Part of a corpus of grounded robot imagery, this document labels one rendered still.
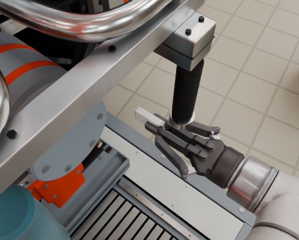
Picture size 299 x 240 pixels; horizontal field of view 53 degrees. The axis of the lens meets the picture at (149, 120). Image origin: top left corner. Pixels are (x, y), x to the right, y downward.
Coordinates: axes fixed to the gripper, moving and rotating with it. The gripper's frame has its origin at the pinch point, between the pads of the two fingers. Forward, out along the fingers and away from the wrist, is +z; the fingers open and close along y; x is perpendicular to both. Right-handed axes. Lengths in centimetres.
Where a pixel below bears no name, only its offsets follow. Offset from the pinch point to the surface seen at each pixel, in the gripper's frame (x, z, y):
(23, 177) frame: -3.4, 13.0, -24.4
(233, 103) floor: -64, 3, 67
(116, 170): -50, 19, 2
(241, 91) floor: -64, 3, 76
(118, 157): -50, 22, 6
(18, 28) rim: 18.3, 22.1, -8.2
